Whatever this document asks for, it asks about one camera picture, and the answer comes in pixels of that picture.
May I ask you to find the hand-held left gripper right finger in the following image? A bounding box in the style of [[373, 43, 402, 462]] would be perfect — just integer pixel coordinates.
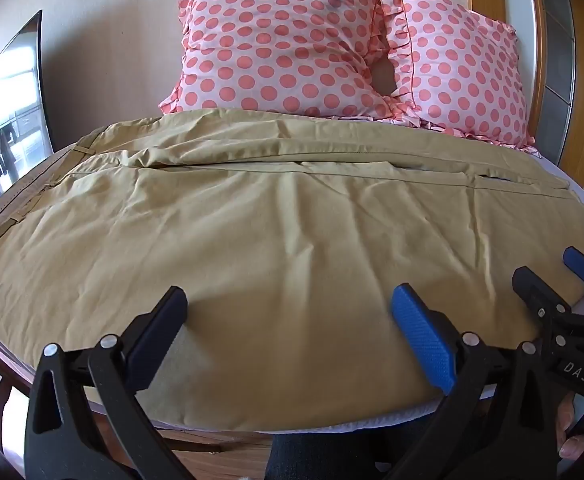
[[391, 282, 573, 480]]

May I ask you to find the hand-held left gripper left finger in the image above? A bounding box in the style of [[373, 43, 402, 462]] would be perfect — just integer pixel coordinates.
[[24, 286, 207, 480]]

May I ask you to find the tan bed cover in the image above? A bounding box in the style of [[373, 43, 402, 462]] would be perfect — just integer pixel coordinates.
[[0, 109, 584, 434]]

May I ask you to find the person's right hand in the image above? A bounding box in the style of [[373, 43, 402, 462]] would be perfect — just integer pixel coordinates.
[[554, 394, 584, 462]]

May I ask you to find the person's dark trouser leg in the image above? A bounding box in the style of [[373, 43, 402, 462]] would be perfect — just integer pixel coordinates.
[[264, 420, 405, 480]]

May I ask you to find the small pink polka dot pillow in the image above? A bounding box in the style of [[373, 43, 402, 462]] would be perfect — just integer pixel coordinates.
[[381, 0, 540, 153]]

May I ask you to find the large pink polka dot pillow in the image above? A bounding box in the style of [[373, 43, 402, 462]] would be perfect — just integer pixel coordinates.
[[159, 0, 413, 122]]

